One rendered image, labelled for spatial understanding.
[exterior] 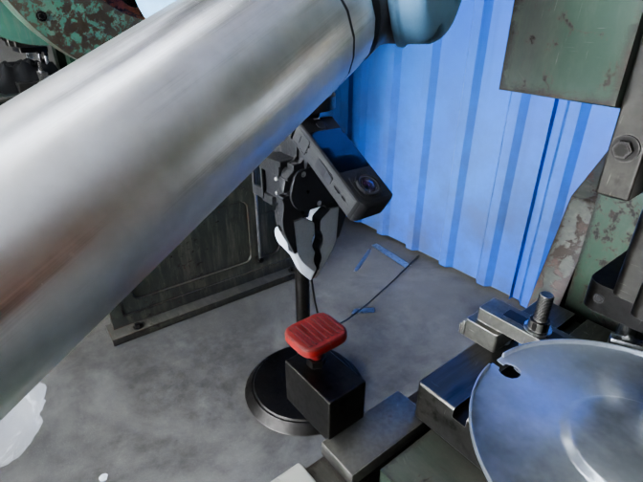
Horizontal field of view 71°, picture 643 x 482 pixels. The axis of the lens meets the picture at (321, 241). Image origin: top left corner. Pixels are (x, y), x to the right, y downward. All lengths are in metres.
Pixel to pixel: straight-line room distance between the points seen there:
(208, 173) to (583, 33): 0.31
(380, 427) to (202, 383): 1.07
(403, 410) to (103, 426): 1.12
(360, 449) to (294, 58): 0.50
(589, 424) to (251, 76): 0.43
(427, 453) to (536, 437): 0.17
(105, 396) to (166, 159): 1.56
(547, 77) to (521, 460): 0.32
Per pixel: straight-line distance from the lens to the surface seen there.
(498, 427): 0.48
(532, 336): 0.64
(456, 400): 0.60
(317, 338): 0.57
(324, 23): 0.22
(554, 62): 0.42
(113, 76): 0.17
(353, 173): 0.43
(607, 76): 0.41
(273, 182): 0.50
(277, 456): 1.42
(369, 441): 0.62
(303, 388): 0.61
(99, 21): 1.39
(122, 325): 1.92
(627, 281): 0.49
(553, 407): 0.52
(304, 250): 0.51
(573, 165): 1.82
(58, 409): 1.72
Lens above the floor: 1.13
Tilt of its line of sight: 28 degrees down
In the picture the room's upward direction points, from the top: straight up
